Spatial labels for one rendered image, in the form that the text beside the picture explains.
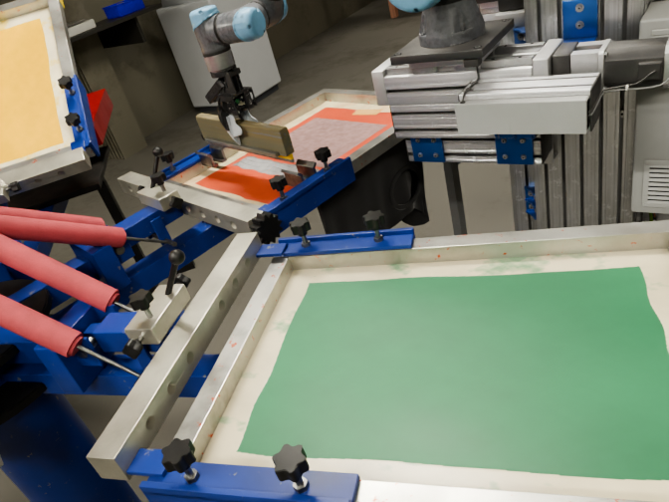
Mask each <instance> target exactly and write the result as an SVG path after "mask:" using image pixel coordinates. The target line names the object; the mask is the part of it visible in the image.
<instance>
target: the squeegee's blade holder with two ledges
mask: <svg viewBox="0 0 669 502"><path fill-rule="evenodd" d="M205 141H207V142H212V143H216V144H221V145H225V146H229V147H234V148H238V149H243V150H247V151H252V152H256V153H260V154H264V155H268V156H273V157H278V156H279V155H280V154H279V153H278V152H277V151H272V150H268V149H263V148H259V147H255V146H250V145H246V144H241V145H239V144H238V143H236V142H232V141H227V140H222V139H218V138H213V137H206V138H205Z"/></svg>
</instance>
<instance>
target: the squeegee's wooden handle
mask: <svg viewBox="0 0 669 502"><path fill-rule="evenodd" d="M196 120H197V122H198V125H199V127H200V130H201V132H202V135H203V137H204V138H206V137H213V138H218V139H222V140H227V141H232V142H236V141H235V140H234V139H233V138H232V137H231V136H230V134H229V133H228V132H227V130H226V129H225V128H224V126H223V125H222V124H221V122H220V120H219V118H218V116H214V115H208V114H203V113H201V114H199V115H197V116H196ZM235 121H236V124H237V125H238V126H239V127H240V128H241V130H242V135H239V137H240V140H241V144H246V145H250V146H254V147H259V148H263V149H268V150H272V151H277V152H278V153H279V154H280V155H282V156H288V155H290V154H291V153H293V152H295V151H294V148H293V144H292V141H291V138H290V134H289V131H288V128H287V127H286V126H280V125H269V124H263V123H257V122H251V121H245V120H239V119H235ZM236 143H237V142H236Z"/></svg>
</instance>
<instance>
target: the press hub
mask: <svg viewBox="0 0 669 502"><path fill-rule="evenodd" d="M33 282H34V280H26V279H17V280H9V281H3V282H0V294H1V295H3V296H5V297H9V296H10V295H12V294H14V293H15V292H17V291H19V290H21V289H22V288H24V287H26V286H27V285H29V284H31V283H33ZM20 304H22V305H24V306H26V307H28V308H31V309H33V310H35V311H37V312H39V313H41V314H43V315H45V316H48V317H51V316H53V314H50V311H51V308H52V297H51V294H50V293H49V291H48V290H47V289H43V290H42V291H40V292H38V293H37V294H35V295H33V296H32V297H30V298H28V299H27V300H25V301H23V302H22V303H20ZM19 352H20V351H19V350H18V349H17V347H16V346H14V345H0V455H1V458H2V461H3V464H4V465H3V466H1V467H0V468H1V469H2V471H3V472H4V473H5V474H6V475H7V476H8V477H9V478H10V479H11V480H12V482H13V483H14V484H15V485H16V486H17V487H18V488H19V489H20V490H21V491H22V493H23V494H24V495H25V496H26V497H27V498H28V499H29V500H30V501H31V502H141V501H140V499H139V498H138V496H137V495H136V494H135V492H134V491H133V490H132V488H131V487H130V485H129V484H128V483H127V481H126V480H117V479H105V478H101V477H100V476H99V474H98V473H97V472H96V470H95V469H94V468H93V466H92V464H91V463H90V461H89V460H88V459H87V455H88V454H89V452H90V451H91V449H92V448H93V446H94V445H95V443H96V442H97V440H96V438H95V437H94V436H93V434H92V433H91V432H90V430H89V429H88V427H87V426H86V425H85V423H84V422H83V421H82V419H81V418H80V416H79V415H78V414H77V412H76V411H75V410H74V408H73V407H72V405H71V404H70V403H69V401H68V400H67V399H66V397H65V396H64V395H63V394H57V393H43V392H44V391H45V390H46V389H47V387H46V386H45V385H44V384H43V383H41V382H35V381H6V380H5V379H4V378H3V377H2V374H3V373H4V372H5V371H6V370H7V369H8V368H9V367H10V366H11V365H12V364H6V363H7V362H9V361H10V360H11V359H12V358H13V357H15V356H16V355H17V354H18V353H19Z"/></svg>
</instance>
